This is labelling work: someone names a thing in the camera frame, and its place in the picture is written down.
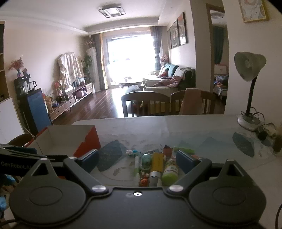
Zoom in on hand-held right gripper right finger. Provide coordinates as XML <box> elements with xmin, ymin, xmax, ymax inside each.
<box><xmin>166</xmin><ymin>150</ymin><xmax>254</xmax><ymax>195</ymax></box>

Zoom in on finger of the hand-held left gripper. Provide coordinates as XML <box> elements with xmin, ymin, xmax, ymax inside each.
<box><xmin>26</xmin><ymin>154</ymin><xmax>68</xmax><ymax>167</ymax></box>

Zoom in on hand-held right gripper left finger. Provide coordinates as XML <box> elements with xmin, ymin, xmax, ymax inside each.
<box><xmin>23</xmin><ymin>149</ymin><xmax>109</xmax><ymax>195</ymax></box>

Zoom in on green capped bottle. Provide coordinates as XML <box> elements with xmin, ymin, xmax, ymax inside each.
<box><xmin>162</xmin><ymin>157</ymin><xmax>179</xmax><ymax>186</ymax></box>

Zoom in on red and white cardboard box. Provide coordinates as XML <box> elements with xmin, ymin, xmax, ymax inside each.
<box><xmin>24</xmin><ymin>125</ymin><xmax>101</xmax><ymax>163</ymax></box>

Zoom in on yellow carton box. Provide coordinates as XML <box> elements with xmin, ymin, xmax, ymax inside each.
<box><xmin>150</xmin><ymin>152</ymin><xmax>165</xmax><ymax>173</ymax></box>

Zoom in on teal egg-shaped ball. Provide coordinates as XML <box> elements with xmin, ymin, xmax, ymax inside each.
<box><xmin>140</xmin><ymin>153</ymin><xmax>153</xmax><ymax>170</ymax></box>

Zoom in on green tube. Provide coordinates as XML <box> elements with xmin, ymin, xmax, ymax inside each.
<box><xmin>174</xmin><ymin>146</ymin><xmax>195</xmax><ymax>154</ymax></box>

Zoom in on pink house-shaped box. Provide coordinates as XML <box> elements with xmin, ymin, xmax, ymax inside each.
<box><xmin>163</xmin><ymin>145</ymin><xmax>173</xmax><ymax>158</ymax></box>

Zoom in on dark wooden chair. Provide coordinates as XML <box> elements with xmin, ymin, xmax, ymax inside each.
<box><xmin>8</xmin><ymin>133</ymin><xmax>36</xmax><ymax>147</ymax></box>

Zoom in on silver capped tube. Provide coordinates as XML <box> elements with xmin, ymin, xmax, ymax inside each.
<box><xmin>149</xmin><ymin>171</ymin><xmax>161</xmax><ymax>186</ymax></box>

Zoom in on slim white bottle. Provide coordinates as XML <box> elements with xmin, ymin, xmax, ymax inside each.
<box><xmin>134</xmin><ymin>155</ymin><xmax>141</xmax><ymax>174</ymax></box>

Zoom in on blue cabinet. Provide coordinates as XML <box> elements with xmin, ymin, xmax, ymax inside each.
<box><xmin>19</xmin><ymin>88</ymin><xmax>52</xmax><ymax>137</ymax></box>

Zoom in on wooden tv stand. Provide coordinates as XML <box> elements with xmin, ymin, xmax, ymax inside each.
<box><xmin>47</xmin><ymin>82</ymin><xmax>94</xmax><ymax>120</ymax></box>

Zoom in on beige cloth on chair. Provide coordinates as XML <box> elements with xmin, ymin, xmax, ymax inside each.
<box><xmin>179</xmin><ymin>88</ymin><xmax>204</xmax><ymax>115</ymax></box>

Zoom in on wooden dining chair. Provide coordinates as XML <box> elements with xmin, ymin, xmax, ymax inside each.
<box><xmin>171</xmin><ymin>89</ymin><xmax>217</xmax><ymax>115</ymax></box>
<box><xmin>122</xmin><ymin>91</ymin><xmax>171</xmax><ymax>117</ymax></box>

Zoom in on black coffee machine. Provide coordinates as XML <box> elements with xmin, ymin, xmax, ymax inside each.
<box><xmin>14</xmin><ymin>76</ymin><xmax>38</xmax><ymax>94</ymax></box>

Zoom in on beige sofa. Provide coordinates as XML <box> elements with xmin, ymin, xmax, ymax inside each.
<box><xmin>144</xmin><ymin>63</ymin><xmax>196</xmax><ymax>95</ymax></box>

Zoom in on black power plug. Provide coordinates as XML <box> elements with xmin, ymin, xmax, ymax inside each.
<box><xmin>258</xmin><ymin>123</ymin><xmax>277</xmax><ymax>140</ymax></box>

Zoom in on oval coffee table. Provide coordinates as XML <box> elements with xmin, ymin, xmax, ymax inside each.
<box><xmin>119</xmin><ymin>78</ymin><xmax>143</xmax><ymax>88</ymax></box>

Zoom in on floral dust cover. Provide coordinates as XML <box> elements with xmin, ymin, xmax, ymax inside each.
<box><xmin>55</xmin><ymin>52</ymin><xmax>83</xmax><ymax>88</ymax></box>

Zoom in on white standing air conditioner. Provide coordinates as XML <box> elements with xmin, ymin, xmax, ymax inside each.
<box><xmin>86</xmin><ymin>47</ymin><xmax>99</xmax><ymax>92</ymax></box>

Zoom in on green potted plant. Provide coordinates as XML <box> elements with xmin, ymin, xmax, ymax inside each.
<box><xmin>82</xmin><ymin>55</ymin><xmax>92</xmax><ymax>77</ymax></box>

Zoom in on pink flowers in vase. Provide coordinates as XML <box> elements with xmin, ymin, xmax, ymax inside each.
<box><xmin>9</xmin><ymin>58</ymin><xmax>24</xmax><ymax>77</ymax></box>

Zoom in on grey desk lamp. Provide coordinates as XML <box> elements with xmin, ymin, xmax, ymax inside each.
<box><xmin>234</xmin><ymin>52</ymin><xmax>266</xmax><ymax>132</ymax></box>

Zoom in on blue grey curtain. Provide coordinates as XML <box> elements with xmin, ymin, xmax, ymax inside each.
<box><xmin>150</xmin><ymin>26</ymin><xmax>163</xmax><ymax>70</ymax></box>

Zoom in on square ceiling light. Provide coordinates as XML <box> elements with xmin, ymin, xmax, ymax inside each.
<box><xmin>98</xmin><ymin>4</ymin><xmax>126</xmax><ymax>18</ymax></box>

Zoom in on gold framed picture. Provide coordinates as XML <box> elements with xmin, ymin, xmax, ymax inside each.
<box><xmin>238</xmin><ymin>0</ymin><xmax>269</xmax><ymax>23</ymax></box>

